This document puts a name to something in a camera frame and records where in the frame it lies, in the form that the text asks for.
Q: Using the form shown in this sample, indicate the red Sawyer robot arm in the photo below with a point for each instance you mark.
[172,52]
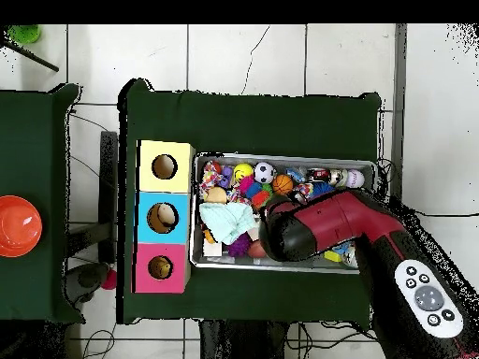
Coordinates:
[336,224]

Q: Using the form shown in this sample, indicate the mint green knitted cloth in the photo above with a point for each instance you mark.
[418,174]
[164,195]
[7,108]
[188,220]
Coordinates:
[228,220]

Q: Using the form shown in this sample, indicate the orange toy basketball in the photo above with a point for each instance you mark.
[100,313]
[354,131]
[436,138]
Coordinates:
[282,184]

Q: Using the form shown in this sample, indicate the yellow smiley ball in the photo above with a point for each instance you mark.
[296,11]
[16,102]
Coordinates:
[243,172]

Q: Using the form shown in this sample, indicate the grey rounded object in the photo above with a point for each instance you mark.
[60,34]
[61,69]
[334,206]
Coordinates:
[88,278]

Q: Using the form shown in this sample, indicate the orange studded toy brick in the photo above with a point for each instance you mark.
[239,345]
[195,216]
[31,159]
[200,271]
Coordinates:
[209,236]

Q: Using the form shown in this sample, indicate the green cup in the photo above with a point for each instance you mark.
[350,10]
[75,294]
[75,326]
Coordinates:
[24,33]

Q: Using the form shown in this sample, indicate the wooden box with three holes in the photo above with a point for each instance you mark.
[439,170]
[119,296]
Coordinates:
[176,183]

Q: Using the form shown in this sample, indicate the pale yellow plush duck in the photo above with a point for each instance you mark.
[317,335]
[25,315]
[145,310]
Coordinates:
[161,267]

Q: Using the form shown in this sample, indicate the large orange bowl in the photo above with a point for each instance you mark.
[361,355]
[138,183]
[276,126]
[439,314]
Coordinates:
[17,228]

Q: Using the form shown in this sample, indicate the black and white soccer ball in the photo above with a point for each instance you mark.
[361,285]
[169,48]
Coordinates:
[264,172]

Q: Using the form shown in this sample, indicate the black rod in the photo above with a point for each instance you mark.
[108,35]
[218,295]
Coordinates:
[37,60]

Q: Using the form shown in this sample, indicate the purple spiky ball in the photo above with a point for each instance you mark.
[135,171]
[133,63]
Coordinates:
[239,245]

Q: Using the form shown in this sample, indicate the red ball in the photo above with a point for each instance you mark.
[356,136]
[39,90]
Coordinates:
[109,280]

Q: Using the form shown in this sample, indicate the brown toy football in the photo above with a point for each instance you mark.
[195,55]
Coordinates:
[256,249]

